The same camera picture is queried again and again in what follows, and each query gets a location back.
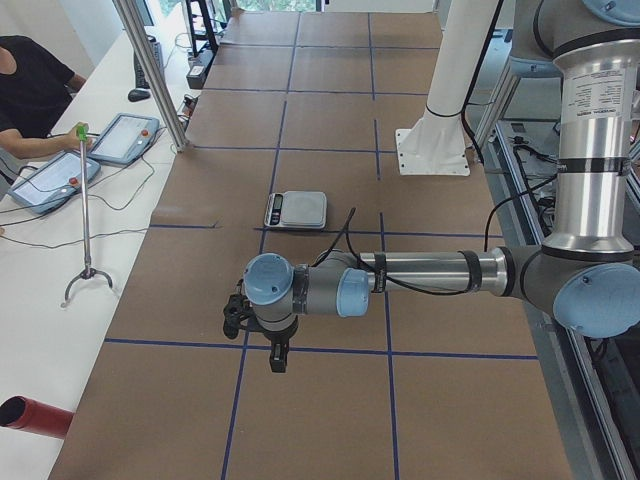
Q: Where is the silver digital kitchen scale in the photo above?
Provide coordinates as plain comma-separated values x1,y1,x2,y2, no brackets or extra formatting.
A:
264,191,327,230

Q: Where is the teach pendant tablet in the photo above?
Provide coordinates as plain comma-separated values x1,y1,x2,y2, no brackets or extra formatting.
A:
88,113,160,166
8,152,81,214

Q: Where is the red cylinder tube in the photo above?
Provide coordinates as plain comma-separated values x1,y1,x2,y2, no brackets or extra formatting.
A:
1,396,74,439

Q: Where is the aluminium frame post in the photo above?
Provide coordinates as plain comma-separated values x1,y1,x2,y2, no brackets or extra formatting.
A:
113,0,188,153

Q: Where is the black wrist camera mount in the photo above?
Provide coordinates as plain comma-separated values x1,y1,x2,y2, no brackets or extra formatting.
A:
223,279,257,340

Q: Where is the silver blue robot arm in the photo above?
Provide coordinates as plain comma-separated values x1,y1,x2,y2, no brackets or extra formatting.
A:
223,1,639,373

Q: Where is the green handled reacher grabber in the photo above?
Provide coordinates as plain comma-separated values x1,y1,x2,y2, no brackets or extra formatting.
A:
61,123,114,308

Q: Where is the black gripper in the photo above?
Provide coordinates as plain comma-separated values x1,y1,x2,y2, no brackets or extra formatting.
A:
262,327,298,373

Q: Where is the black computer mouse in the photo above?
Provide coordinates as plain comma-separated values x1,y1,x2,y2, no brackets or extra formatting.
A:
127,88,151,103

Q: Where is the person in black shirt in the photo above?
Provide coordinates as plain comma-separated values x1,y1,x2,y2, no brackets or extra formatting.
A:
1,35,86,160

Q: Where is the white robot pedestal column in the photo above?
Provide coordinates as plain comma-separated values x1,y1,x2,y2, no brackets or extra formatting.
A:
396,0,501,176

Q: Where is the far teach pendant tablet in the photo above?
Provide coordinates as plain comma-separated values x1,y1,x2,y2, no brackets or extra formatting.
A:
88,113,160,166

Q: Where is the black keyboard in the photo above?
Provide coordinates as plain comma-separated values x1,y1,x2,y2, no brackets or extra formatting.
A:
133,54,149,89

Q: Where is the near teach pendant tablet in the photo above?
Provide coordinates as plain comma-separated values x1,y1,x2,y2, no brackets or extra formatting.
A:
8,152,81,214

